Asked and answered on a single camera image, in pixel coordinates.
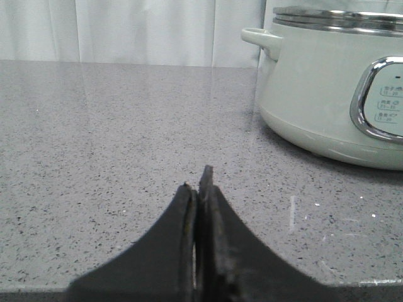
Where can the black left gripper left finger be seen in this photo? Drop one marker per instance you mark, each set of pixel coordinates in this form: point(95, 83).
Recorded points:
point(158, 267)

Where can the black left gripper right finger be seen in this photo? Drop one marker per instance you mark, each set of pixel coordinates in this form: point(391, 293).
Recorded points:
point(232, 264)

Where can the glass pot lid steel rim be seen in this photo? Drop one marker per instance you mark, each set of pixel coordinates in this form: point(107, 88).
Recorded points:
point(318, 18)

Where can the pale green electric cooking pot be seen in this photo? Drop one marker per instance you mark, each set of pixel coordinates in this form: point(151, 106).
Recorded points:
point(334, 93)

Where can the white curtain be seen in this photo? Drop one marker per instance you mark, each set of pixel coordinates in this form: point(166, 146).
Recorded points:
point(188, 33)

